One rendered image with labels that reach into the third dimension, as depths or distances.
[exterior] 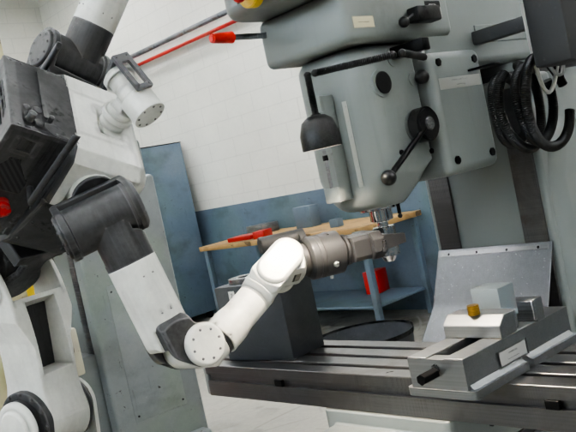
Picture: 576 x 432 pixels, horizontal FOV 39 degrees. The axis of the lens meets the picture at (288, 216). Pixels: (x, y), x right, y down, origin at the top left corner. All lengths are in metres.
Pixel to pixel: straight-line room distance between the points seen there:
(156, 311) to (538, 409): 0.67
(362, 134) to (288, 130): 6.40
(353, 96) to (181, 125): 7.77
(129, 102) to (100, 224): 0.25
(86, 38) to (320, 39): 0.49
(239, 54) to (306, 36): 6.81
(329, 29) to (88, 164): 0.51
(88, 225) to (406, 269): 5.96
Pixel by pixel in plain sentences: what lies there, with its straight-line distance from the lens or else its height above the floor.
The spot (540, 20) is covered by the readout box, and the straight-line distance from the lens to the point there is 1.68.
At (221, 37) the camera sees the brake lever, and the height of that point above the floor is 1.70.
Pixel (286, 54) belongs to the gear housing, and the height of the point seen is 1.65.
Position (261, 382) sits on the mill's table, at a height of 0.95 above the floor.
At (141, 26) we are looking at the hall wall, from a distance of 9.78.
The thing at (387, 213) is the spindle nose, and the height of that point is 1.29.
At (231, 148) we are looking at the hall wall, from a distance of 8.67.
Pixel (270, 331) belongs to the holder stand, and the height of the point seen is 1.06.
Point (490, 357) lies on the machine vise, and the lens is 1.46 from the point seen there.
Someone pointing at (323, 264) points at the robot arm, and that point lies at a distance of 1.60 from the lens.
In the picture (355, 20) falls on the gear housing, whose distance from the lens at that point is 1.55.
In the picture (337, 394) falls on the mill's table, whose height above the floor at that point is 0.94.
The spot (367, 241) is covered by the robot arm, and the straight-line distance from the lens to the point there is 1.63.
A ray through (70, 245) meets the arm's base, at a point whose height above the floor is 1.37.
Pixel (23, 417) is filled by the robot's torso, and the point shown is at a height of 1.04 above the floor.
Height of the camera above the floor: 1.42
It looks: 3 degrees down
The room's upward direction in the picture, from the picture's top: 12 degrees counter-clockwise
